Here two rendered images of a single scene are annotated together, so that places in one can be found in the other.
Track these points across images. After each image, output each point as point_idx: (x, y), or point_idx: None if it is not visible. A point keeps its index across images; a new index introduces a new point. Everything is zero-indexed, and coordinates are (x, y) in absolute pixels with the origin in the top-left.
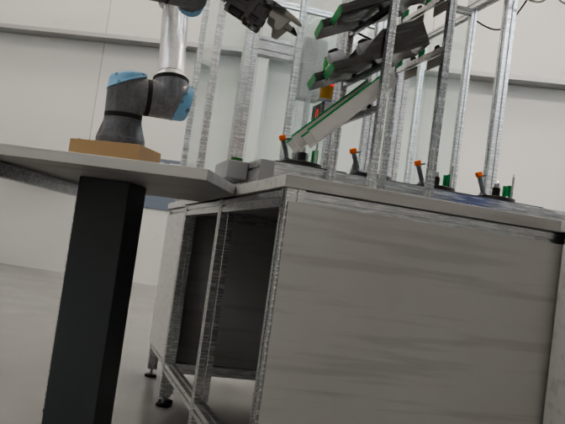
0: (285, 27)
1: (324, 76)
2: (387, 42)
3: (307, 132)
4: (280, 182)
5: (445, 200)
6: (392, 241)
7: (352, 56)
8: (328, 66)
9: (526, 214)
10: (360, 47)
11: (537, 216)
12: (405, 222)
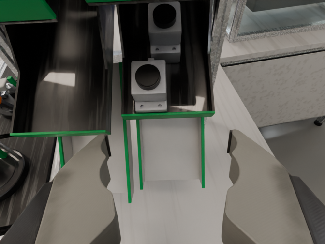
0: (110, 176)
1: (123, 117)
2: (228, 12)
3: (142, 179)
4: None
5: (247, 111)
6: None
7: (211, 72)
8: (167, 110)
9: (224, 72)
10: (181, 37)
11: (221, 67)
12: None
